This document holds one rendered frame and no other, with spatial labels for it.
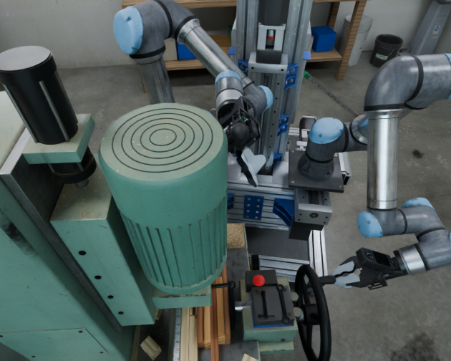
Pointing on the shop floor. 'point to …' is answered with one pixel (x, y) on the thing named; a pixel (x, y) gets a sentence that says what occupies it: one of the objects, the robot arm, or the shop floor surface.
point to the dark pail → (385, 49)
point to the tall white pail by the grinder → (356, 37)
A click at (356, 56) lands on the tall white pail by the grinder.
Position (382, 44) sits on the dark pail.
